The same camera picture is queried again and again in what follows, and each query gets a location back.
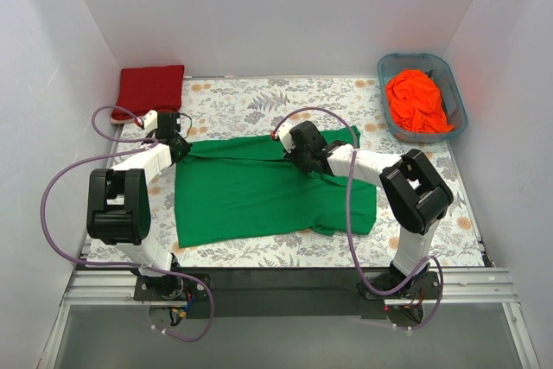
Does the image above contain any green t-shirt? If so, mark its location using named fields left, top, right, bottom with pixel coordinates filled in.
left=175, top=136, right=377, bottom=247

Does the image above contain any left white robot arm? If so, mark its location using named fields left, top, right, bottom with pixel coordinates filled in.
left=86, top=110, right=191, bottom=300

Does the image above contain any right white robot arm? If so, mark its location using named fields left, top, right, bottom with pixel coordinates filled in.
left=271, top=122, right=454, bottom=298

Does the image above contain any folded red t-shirt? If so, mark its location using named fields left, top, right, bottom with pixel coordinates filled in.
left=116, top=65, right=185, bottom=116

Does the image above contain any folded pink cloth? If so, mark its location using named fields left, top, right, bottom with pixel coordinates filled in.
left=110, top=117, right=143, bottom=127

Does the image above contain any floral table mat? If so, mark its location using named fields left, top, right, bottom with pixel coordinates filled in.
left=84, top=77, right=493, bottom=269

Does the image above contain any orange t-shirt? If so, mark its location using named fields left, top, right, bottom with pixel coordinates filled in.
left=385, top=68, right=454, bottom=134

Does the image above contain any blue plastic bin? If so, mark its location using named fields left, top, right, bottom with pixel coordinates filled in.
left=377, top=53, right=467, bottom=144

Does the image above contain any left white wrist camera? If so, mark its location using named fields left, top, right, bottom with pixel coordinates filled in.
left=138, top=110, right=158, bottom=132

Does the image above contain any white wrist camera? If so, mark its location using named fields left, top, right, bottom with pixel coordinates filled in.
left=271, top=123, right=296, bottom=153
left=138, top=110, right=158, bottom=132

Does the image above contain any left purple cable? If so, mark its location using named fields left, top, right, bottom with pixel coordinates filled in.
left=39, top=105, right=216, bottom=343

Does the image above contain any purple cable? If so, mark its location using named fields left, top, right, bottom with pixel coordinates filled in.
left=270, top=107, right=444, bottom=331
left=39, top=105, right=216, bottom=343

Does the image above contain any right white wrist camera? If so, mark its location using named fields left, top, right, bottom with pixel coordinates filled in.
left=271, top=123, right=296, bottom=153

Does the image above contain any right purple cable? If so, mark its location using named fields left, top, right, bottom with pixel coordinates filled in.
left=270, top=107, right=444, bottom=331

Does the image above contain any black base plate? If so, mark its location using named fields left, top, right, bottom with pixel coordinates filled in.
left=133, top=268, right=439, bottom=320

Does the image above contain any aluminium frame rail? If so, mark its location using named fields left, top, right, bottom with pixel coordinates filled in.
left=62, top=267, right=519, bottom=306

